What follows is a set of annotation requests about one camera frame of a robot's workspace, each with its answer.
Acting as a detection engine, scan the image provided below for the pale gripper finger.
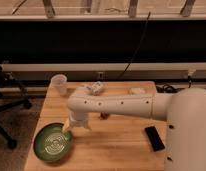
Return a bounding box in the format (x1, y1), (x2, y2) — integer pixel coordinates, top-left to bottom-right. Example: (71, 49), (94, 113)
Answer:
(62, 122), (72, 133)
(84, 124), (91, 131)

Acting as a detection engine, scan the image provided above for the green ceramic bowl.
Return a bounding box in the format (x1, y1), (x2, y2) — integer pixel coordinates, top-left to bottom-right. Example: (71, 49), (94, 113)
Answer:
(33, 123), (73, 162)

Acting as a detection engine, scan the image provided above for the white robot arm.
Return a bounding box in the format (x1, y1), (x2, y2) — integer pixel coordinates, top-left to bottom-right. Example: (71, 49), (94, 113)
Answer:
(63, 86), (206, 171)

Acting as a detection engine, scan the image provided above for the red-brown chili pepper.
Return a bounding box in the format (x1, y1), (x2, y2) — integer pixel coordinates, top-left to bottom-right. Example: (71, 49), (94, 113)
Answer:
(99, 113), (110, 120)

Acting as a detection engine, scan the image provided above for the clear plastic cup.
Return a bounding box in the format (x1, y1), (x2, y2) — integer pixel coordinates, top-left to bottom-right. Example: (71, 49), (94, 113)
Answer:
(51, 74), (67, 96)

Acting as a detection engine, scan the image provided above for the white crumpled cloth pad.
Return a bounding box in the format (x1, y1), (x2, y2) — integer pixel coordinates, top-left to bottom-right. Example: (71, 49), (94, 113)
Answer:
(130, 88), (146, 94)

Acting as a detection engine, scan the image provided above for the black office chair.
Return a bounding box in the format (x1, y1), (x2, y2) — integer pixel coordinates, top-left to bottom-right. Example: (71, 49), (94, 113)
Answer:
(0, 63), (34, 151)

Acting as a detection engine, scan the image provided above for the black smartphone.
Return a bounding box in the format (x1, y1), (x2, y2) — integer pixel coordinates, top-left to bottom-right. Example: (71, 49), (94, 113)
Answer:
(145, 126), (165, 152)

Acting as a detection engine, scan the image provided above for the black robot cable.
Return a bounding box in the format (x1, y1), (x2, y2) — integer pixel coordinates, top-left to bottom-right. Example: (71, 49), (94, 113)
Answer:
(156, 74), (194, 94)

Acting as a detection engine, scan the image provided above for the black hanging wall cable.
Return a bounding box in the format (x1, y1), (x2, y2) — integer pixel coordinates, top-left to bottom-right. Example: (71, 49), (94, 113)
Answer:
(114, 11), (152, 82)

